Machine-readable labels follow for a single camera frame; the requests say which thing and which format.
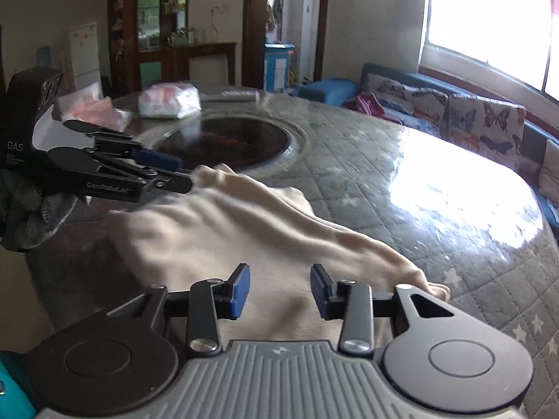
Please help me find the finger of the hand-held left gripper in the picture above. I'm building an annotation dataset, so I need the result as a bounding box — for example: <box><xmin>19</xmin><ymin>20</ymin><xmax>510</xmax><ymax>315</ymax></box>
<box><xmin>100</xmin><ymin>156</ymin><xmax>195</xmax><ymax>196</ymax></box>
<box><xmin>63</xmin><ymin>120</ymin><xmax>183</xmax><ymax>172</ymax></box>

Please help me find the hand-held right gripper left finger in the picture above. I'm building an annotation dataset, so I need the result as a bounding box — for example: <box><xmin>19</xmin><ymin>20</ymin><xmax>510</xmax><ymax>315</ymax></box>
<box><xmin>107</xmin><ymin>263</ymin><xmax>252</xmax><ymax>357</ymax></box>

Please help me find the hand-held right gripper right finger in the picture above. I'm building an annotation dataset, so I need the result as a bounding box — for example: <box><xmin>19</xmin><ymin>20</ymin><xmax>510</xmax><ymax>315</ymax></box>
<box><xmin>310</xmin><ymin>264</ymin><xmax>455</xmax><ymax>356</ymax></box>

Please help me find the cream cloth garment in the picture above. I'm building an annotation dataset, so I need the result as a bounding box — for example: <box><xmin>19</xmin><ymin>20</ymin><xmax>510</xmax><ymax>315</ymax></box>
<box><xmin>107</xmin><ymin>163</ymin><xmax>450</xmax><ymax>345</ymax></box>

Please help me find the person's left hand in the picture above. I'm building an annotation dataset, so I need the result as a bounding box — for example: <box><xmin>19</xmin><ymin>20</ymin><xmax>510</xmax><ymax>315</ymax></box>
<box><xmin>0</xmin><ymin>168</ymin><xmax>80</xmax><ymax>252</ymax></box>

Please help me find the white tissue pack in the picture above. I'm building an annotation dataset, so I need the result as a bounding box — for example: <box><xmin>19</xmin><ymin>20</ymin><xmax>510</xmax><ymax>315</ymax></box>
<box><xmin>138</xmin><ymin>82</ymin><xmax>202</xmax><ymax>119</ymax></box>

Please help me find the clear plastic bag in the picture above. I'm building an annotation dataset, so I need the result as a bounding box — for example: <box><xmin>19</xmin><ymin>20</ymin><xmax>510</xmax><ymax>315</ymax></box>
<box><xmin>57</xmin><ymin>95</ymin><xmax>133</xmax><ymax>132</ymax></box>

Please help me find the black round table heater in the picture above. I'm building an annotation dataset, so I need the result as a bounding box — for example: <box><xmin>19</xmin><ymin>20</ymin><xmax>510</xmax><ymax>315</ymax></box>
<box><xmin>151</xmin><ymin>116</ymin><xmax>308</xmax><ymax>174</ymax></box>

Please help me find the white refrigerator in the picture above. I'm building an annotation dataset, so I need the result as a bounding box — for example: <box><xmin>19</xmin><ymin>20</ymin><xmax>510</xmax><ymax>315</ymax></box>
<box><xmin>66</xmin><ymin>22</ymin><xmax>99</xmax><ymax>93</ymax></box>

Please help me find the grey remote control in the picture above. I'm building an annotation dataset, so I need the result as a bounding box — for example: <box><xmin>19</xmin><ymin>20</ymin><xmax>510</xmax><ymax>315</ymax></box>
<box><xmin>203</xmin><ymin>89</ymin><xmax>259</xmax><ymax>102</ymax></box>

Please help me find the dark wooden cabinet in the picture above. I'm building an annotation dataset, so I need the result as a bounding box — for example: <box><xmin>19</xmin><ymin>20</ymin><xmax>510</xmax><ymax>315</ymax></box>
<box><xmin>107</xmin><ymin>0</ymin><xmax>237</xmax><ymax>97</ymax></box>

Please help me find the blue and white box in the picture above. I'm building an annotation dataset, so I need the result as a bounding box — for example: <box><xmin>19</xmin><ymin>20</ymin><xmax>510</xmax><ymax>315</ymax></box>
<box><xmin>263</xmin><ymin>44</ymin><xmax>296</xmax><ymax>92</ymax></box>

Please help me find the blue sofa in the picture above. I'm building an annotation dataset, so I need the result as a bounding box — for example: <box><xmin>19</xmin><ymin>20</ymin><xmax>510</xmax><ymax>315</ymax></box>
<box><xmin>297</xmin><ymin>63</ymin><xmax>559</xmax><ymax>232</ymax></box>

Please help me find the maroon cloth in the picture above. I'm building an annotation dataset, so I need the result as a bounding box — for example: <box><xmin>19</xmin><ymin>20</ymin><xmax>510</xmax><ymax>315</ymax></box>
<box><xmin>343</xmin><ymin>93</ymin><xmax>402</xmax><ymax>124</ymax></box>

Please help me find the butterfly print cushion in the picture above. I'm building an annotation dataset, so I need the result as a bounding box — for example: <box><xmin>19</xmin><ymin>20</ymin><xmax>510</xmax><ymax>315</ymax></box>
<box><xmin>367</xmin><ymin>73</ymin><xmax>450</xmax><ymax>134</ymax></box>
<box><xmin>448</xmin><ymin>94</ymin><xmax>527</xmax><ymax>171</ymax></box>

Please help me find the teal object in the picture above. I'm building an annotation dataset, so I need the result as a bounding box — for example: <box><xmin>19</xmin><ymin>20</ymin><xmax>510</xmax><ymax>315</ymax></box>
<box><xmin>0</xmin><ymin>351</ymin><xmax>38</xmax><ymax>419</ymax></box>

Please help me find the plain beige cushion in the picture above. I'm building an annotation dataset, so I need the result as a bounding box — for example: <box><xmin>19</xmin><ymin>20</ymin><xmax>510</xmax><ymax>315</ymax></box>
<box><xmin>537</xmin><ymin>140</ymin><xmax>559</xmax><ymax>207</ymax></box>

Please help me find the window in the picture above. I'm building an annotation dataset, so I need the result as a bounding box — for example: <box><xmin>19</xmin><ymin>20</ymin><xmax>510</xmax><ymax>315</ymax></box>
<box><xmin>419</xmin><ymin>0</ymin><xmax>559</xmax><ymax>106</ymax></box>

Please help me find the dark wooden door frame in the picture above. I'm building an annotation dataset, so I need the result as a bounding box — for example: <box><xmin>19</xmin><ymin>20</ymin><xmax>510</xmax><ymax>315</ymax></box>
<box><xmin>243</xmin><ymin>0</ymin><xmax>331</xmax><ymax>91</ymax></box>

